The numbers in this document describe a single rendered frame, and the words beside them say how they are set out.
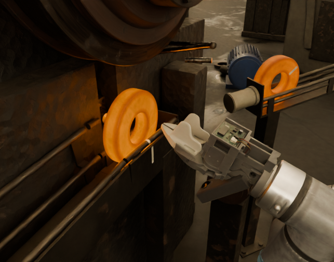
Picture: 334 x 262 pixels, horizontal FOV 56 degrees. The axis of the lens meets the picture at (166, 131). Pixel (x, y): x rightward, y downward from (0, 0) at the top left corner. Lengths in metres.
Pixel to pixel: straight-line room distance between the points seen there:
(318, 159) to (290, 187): 1.50
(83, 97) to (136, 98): 0.10
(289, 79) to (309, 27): 2.20
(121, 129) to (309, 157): 1.57
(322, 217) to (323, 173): 1.39
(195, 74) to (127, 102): 0.23
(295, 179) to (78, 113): 0.39
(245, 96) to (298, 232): 0.47
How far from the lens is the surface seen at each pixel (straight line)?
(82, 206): 0.52
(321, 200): 0.54
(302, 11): 3.26
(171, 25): 0.59
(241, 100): 0.92
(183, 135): 0.56
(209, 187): 0.60
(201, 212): 1.50
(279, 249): 0.61
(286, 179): 0.53
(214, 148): 0.53
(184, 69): 0.77
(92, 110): 0.62
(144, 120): 0.66
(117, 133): 0.57
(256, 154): 0.54
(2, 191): 0.52
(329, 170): 1.96
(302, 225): 0.55
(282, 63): 0.99
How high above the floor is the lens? 1.05
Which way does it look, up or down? 30 degrees down
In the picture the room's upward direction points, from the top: straight up
